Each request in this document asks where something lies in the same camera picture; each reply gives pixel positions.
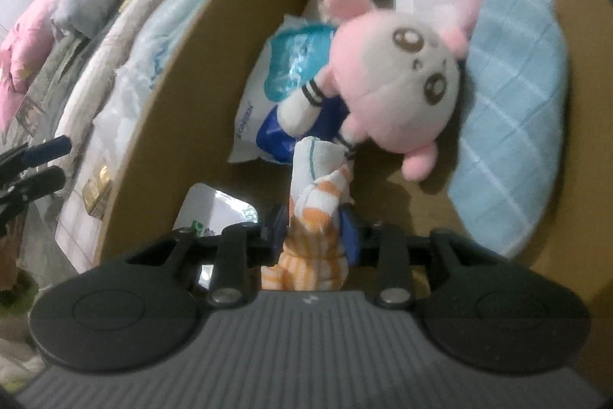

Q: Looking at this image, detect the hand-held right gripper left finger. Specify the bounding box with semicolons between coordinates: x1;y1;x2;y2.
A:
125;205;288;307

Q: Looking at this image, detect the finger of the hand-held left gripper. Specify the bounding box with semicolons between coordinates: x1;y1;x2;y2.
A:
0;135;72;172
0;166;67;223

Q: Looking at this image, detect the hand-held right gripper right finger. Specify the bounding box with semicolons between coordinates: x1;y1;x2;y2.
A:
339;204;487;309

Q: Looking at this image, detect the orange striped white cloth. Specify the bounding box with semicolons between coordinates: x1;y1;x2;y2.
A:
261;136;355;292

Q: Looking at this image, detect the brown cardboard box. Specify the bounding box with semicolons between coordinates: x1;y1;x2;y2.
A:
93;0;613;386

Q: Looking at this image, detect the pink plush toy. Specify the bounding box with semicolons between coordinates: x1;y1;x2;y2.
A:
280;0;494;182

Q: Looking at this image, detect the light blue checked towel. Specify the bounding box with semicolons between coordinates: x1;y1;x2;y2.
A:
447;0;570;259

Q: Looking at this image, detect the patterned bed sheet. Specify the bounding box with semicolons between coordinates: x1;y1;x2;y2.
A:
55;117;120;271

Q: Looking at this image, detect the gold foil packet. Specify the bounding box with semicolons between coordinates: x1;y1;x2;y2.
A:
81;164;113;218

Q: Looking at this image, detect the white plastic bag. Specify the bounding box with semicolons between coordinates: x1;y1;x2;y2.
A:
93;64;159;161

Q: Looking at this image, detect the blue white plastic packet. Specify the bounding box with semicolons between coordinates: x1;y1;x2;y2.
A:
227;13;346;165

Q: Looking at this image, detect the light blue plastic package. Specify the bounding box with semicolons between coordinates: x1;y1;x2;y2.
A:
115;0;223;94

